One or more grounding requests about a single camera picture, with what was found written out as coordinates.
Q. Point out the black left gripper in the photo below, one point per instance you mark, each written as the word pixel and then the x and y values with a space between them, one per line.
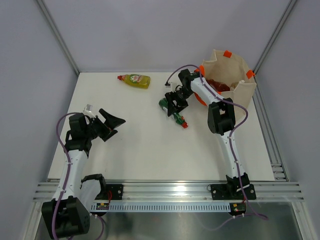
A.
pixel 111 121

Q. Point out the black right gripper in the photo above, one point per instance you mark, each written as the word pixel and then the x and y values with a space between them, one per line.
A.
pixel 171 107

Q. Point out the green dish soap bottle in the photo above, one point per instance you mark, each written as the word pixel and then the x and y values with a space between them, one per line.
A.
pixel 178 119

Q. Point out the red dish soap bottle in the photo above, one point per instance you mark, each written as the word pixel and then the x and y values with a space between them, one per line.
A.
pixel 218 86

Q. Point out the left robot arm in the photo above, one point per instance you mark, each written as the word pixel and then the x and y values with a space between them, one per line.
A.
pixel 67 214

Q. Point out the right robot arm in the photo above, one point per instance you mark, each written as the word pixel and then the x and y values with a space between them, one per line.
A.
pixel 221 120

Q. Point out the yellow dish soap bottle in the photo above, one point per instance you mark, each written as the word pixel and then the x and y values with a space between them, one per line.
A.
pixel 135 80

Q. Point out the beige canvas bag orange handles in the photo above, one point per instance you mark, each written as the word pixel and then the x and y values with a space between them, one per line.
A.
pixel 230 68

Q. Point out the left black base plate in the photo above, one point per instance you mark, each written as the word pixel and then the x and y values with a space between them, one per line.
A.
pixel 111 192

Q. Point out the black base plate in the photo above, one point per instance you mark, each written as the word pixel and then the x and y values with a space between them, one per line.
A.
pixel 221 192
pixel 111 192

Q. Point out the aluminium mounting rail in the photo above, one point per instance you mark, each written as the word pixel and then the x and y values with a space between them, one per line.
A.
pixel 179 191

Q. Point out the right aluminium frame post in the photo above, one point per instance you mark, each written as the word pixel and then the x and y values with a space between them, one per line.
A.
pixel 275 34

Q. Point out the aluminium frame post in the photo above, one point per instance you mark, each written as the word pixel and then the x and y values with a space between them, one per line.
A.
pixel 275 34
pixel 57 35

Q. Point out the white slotted cable duct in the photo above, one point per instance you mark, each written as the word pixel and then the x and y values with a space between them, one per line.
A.
pixel 161 207

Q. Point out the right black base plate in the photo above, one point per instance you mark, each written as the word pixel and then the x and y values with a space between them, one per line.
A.
pixel 221 192

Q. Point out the left aluminium frame post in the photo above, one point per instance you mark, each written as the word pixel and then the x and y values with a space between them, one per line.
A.
pixel 57 35

